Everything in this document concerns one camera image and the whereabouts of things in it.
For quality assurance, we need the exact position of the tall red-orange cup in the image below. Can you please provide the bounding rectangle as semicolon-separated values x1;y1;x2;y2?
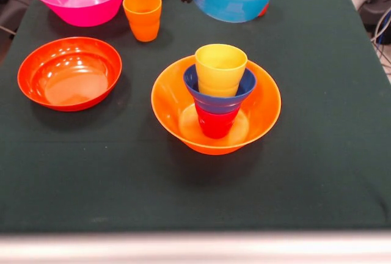
257;1;270;18

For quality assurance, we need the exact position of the yellow cup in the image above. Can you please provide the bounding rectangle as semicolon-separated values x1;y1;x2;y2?
194;43;249;98

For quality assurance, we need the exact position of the magenta cup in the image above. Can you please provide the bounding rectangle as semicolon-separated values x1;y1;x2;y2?
195;103;239;139

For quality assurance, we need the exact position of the shallow red-orange bowl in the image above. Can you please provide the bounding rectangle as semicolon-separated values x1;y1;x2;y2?
17;37;123;112

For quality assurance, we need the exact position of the small orange cup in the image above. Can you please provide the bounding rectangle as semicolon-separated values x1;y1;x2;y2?
122;0;163;43

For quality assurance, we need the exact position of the tangle of floor cables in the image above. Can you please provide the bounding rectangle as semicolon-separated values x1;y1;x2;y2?
370;9;391;77

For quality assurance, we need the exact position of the dark green tablecloth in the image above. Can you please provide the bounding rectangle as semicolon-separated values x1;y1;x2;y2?
0;0;391;234

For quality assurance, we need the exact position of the dark blue bowl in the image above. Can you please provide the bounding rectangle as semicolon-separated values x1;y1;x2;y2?
183;64;258;116

